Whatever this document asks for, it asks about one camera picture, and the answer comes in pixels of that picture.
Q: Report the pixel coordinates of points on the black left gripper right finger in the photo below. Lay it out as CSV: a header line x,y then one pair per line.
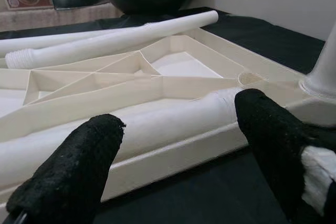
x,y
273,140

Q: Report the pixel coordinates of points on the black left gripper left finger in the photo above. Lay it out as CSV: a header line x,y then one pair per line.
x,y
65,169

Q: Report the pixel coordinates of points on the white plastic children table top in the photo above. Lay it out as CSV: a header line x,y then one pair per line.
x,y
189,64

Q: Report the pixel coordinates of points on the black tablecloth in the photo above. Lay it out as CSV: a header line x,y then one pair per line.
x,y
262,37

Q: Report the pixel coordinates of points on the white plastic table leg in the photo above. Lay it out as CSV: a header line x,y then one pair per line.
x,y
118,37
131,129
39,41
325,64

